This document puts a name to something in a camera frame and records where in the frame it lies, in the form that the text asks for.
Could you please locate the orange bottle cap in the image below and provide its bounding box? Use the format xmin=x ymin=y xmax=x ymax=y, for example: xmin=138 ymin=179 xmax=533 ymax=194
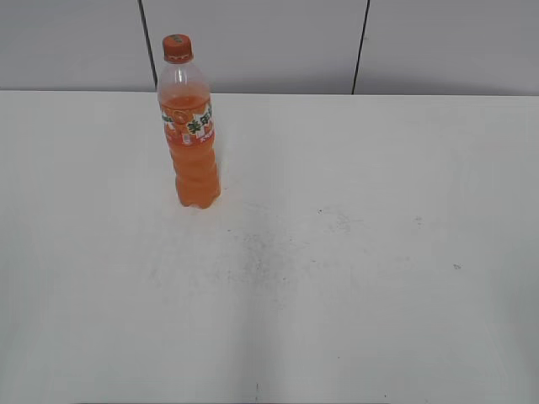
xmin=162 ymin=35 xmax=194 ymax=64

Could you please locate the orange soda plastic bottle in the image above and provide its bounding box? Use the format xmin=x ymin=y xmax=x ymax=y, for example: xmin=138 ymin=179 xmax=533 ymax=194
xmin=157 ymin=61 xmax=221 ymax=209

